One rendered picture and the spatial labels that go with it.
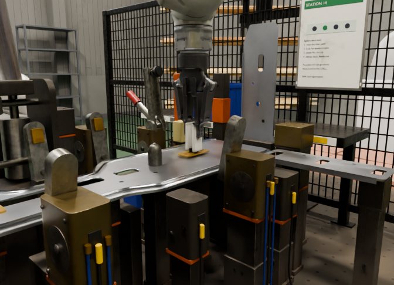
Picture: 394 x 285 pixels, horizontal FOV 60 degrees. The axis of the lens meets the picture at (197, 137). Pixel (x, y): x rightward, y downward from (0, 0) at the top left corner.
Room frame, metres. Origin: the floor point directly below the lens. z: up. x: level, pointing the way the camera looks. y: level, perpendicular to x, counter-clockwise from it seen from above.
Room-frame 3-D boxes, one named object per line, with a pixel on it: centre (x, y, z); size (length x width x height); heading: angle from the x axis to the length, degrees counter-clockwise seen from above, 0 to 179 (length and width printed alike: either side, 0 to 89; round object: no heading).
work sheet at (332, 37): (1.17, -0.44, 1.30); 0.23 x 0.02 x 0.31; 47
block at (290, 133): (0.94, -0.27, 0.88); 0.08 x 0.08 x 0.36; 47
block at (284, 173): (0.75, -0.19, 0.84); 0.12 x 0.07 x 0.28; 47
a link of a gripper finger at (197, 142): (0.83, 0.00, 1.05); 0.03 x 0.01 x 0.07; 137
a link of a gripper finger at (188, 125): (0.84, 0.02, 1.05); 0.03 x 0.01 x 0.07; 137
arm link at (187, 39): (0.83, 0.01, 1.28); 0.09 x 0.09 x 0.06
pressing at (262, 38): (1.02, -0.18, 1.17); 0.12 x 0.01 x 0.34; 47
